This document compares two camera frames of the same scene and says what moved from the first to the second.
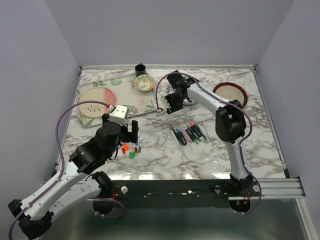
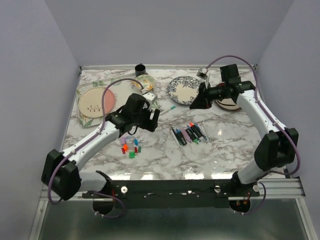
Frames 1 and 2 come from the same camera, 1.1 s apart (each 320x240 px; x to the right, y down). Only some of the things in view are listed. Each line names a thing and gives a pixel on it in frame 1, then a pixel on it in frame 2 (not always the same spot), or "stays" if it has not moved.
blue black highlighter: [180, 137] stays
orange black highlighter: [195, 129] stays
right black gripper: [173, 108] to [202, 100]
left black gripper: [130, 136] to [152, 125]
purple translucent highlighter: [186, 135] stays
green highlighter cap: [132, 154] stays
